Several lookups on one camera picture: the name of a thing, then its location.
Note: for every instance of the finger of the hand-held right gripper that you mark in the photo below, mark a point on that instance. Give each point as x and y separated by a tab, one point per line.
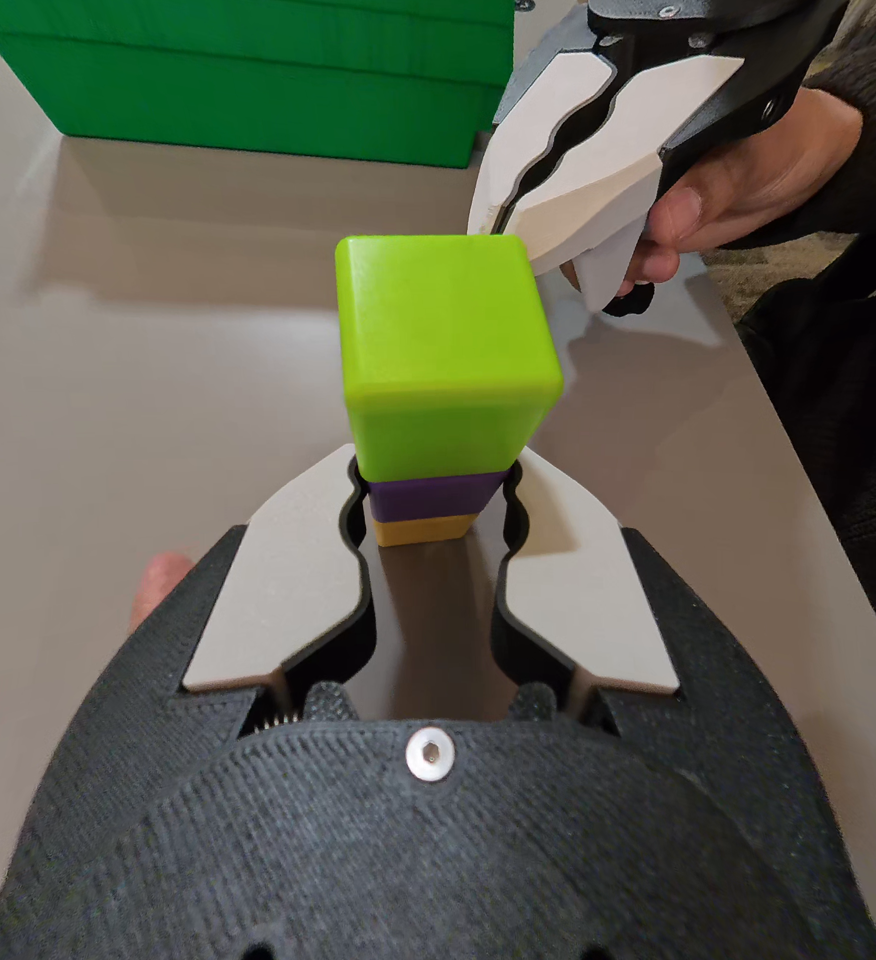
528	127
610	180

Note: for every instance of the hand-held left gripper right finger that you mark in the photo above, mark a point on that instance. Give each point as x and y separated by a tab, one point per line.
588	600

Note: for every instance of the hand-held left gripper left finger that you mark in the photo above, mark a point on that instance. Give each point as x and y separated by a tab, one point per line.
280	592

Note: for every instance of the yellow cube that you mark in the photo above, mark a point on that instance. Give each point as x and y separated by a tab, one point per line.
423	530

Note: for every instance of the purple cube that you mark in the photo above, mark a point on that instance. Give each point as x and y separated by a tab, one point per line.
430	496

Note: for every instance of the lime green cube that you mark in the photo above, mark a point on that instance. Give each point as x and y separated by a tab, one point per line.
438	337

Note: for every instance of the green plastic bin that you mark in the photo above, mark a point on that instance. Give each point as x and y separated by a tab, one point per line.
257	75

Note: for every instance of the grey desk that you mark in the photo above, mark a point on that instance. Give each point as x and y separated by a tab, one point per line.
145	375

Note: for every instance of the person's right hand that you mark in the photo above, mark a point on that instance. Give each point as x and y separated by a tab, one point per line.
775	172

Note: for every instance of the person's dark clothing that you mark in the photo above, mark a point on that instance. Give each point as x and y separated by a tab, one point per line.
850	412

